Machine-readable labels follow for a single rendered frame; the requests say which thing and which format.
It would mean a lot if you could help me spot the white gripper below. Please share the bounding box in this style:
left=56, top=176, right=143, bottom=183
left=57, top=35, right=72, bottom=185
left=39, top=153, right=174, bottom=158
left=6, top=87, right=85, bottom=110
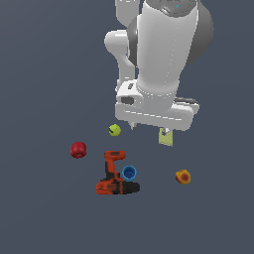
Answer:
left=114, top=78, right=201, bottom=136

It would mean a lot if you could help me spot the pale yellow-green box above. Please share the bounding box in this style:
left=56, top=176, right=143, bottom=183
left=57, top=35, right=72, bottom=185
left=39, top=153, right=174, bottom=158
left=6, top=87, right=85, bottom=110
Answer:
left=158, top=127, right=174, bottom=148

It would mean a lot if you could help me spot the yellow-green tennis ball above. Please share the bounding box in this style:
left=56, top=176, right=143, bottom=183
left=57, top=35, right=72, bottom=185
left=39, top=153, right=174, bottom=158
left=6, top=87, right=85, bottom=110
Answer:
left=108, top=123, right=122, bottom=137

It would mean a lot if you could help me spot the blue cup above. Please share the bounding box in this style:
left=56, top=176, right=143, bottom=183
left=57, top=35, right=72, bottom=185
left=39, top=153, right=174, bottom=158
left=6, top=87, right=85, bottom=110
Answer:
left=121, top=165, right=138, bottom=182

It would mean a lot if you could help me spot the yellow orange peach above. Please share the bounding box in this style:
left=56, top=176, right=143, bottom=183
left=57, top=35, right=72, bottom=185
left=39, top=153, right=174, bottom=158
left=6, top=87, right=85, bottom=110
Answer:
left=175, top=169, right=191, bottom=186

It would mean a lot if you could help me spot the orange black power drill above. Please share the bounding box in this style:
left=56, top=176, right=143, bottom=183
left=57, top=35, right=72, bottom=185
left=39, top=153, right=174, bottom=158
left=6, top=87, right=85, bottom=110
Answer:
left=95, top=150, right=141, bottom=195

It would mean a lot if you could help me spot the red cup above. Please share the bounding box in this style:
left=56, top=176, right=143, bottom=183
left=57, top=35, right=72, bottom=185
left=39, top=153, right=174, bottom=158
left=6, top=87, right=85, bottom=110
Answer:
left=69, top=141, right=87, bottom=160

